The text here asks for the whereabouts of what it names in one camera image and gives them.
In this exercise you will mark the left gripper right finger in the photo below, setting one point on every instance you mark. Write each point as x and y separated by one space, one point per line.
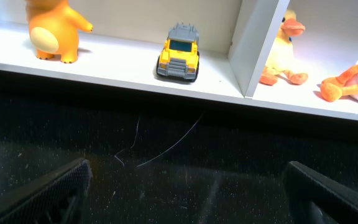
325 202

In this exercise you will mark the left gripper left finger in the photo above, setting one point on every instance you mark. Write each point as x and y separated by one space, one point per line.
48 199

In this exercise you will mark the yellow rubber duck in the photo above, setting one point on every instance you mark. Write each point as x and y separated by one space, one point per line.
54 25

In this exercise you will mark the grey and yellow toy truck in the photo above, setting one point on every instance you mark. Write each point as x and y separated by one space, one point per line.
179 57

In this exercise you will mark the white shelf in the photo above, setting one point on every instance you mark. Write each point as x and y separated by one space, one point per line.
120 65

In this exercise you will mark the yellow plush duck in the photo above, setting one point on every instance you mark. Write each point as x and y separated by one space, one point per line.
280 56

